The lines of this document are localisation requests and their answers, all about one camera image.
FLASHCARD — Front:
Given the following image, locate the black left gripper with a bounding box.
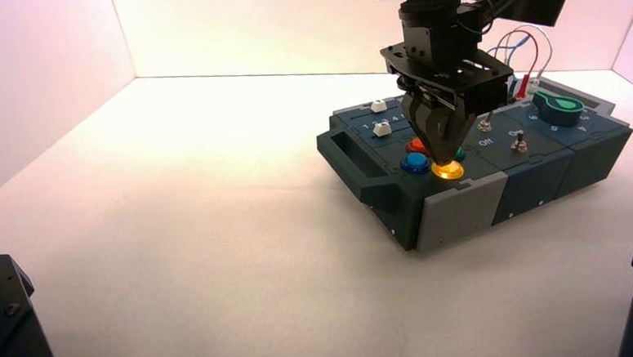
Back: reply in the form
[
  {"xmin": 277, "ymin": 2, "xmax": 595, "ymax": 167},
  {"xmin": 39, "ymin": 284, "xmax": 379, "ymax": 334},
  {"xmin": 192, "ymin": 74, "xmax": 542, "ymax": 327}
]
[{"xmin": 379, "ymin": 18, "xmax": 520, "ymax": 167}]

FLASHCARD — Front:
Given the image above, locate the yellow push button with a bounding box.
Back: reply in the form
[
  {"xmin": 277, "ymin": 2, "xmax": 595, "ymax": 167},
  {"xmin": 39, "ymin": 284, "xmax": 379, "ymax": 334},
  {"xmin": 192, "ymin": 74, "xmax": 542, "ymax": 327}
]
[{"xmin": 430, "ymin": 159, "xmax": 466, "ymax": 182}]

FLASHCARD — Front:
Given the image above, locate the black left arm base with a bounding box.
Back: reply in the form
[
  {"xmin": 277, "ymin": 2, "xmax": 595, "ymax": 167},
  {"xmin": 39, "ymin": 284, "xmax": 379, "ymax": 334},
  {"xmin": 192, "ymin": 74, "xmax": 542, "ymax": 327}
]
[{"xmin": 0, "ymin": 250, "xmax": 65, "ymax": 357}]

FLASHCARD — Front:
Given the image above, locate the orange red push button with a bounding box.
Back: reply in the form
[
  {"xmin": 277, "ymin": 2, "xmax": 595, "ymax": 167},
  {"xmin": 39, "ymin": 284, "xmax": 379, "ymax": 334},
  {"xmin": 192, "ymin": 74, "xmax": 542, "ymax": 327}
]
[{"xmin": 405, "ymin": 136, "xmax": 429, "ymax": 157}]

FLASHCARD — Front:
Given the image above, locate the blue push button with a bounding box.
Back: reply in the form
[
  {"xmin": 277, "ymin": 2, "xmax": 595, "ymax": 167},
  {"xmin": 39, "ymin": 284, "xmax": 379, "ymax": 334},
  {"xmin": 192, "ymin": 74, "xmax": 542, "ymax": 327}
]
[{"xmin": 399, "ymin": 151, "xmax": 432, "ymax": 176}]

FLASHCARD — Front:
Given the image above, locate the dark teal grey task box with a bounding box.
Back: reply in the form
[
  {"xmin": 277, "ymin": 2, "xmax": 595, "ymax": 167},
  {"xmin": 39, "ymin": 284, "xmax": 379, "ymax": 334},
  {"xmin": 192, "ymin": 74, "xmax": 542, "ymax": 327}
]
[{"xmin": 313, "ymin": 71, "xmax": 633, "ymax": 257}]

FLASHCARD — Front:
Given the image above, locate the green rotary knob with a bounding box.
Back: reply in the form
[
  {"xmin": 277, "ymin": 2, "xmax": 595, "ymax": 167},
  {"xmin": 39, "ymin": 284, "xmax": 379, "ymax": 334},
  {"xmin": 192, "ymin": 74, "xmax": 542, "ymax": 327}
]
[{"xmin": 531, "ymin": 87, "xmax": 586, "ymax": 130}]

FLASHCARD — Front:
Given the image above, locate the metal toggle switch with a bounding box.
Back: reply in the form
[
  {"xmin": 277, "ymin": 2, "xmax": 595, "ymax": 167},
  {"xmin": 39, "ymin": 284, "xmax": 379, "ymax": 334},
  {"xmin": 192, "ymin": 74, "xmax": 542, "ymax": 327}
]
[{"xmin": 475, "ymin": 109, "xmax": 495, "ymax": 133}]

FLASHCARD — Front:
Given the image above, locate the black-tipped toggle switch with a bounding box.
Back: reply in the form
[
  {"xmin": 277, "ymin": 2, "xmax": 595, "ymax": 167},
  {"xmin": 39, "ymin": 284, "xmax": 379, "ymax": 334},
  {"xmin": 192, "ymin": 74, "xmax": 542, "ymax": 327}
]
[{"xmin": 510, "ymin": 129, "xmax": 529, "ymax": 154}]

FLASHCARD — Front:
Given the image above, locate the red jumper cable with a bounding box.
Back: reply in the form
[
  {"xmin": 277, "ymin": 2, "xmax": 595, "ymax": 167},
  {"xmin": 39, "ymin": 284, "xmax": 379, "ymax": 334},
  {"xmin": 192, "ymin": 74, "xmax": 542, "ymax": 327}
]
[{"xmin": 489, "ymin": 26, "xmax": 542, "ymax": 102}]

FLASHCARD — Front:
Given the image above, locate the blue jumper cable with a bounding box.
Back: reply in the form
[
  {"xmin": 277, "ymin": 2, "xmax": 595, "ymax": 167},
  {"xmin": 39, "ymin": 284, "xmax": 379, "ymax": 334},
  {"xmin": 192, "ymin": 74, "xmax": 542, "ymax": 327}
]
[{"xmin": 485, "ymin": 33, "xmax": 533, "ymax": 97}]

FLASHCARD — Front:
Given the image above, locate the white jumper cable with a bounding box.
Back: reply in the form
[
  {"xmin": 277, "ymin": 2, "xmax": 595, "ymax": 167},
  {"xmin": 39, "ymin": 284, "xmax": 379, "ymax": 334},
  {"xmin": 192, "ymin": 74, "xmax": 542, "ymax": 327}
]
[{"xmin": 522, "ymin": 22, "xmax": 555, "ymax": 89}]

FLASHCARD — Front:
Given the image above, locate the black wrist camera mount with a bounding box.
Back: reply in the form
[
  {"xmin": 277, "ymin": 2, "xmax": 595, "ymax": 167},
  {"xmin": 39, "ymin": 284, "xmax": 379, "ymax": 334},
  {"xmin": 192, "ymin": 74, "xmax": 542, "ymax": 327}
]
[{"xmin": 461, "ymin": 0, "xmax": 569, "ymax": 33}]

